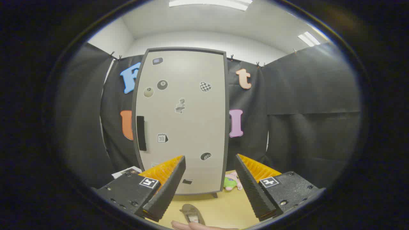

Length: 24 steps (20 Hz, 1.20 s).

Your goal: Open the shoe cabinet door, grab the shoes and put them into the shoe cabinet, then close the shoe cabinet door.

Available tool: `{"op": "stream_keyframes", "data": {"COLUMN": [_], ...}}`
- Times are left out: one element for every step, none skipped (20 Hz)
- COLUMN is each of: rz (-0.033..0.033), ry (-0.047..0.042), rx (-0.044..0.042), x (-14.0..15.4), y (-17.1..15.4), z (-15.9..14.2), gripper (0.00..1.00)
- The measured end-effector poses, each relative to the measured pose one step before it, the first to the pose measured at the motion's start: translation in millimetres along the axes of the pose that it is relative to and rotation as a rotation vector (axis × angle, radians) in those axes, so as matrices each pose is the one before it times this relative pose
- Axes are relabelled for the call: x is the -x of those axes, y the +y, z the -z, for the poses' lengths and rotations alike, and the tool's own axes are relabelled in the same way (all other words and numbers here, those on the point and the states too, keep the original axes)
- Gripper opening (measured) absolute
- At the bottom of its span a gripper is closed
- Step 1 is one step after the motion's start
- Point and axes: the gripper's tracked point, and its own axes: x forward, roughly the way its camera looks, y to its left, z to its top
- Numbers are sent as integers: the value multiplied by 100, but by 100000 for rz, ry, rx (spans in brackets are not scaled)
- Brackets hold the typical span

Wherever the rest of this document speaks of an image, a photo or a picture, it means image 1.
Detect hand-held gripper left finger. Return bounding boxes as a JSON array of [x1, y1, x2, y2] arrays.
[[91, 156, 186, 222]]

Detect dark grey shoe cabinet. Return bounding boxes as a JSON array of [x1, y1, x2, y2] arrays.
[[132, 47, 230, 198]]

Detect black door handle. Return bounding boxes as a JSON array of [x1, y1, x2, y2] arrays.
[[136, 116, 147, 151]]

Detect brown fuzzy shoe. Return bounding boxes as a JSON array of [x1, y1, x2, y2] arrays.
[[180, 203, 205, 226]]

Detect white book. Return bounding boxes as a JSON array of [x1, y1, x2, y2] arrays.
[[112, 166, 142, 179]]

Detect long ceiling light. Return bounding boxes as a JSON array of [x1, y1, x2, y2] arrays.
[[169, 0, 253, 11]]

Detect light grey shoe cabinet door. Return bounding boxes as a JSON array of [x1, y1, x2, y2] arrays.
[[134, 50, 227, 195]]

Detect small ceiling light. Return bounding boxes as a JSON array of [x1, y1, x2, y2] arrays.
[[298, 31, 321, 47]]

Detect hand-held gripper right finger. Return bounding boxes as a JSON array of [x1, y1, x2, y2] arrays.
[[235, 154, 326, 222]]

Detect green and pink plush toy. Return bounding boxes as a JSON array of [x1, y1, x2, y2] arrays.
[[223, 171, 243, 191]]

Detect black backdrop cloth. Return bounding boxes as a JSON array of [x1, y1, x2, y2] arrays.
[[54, 42, 361, 189]]

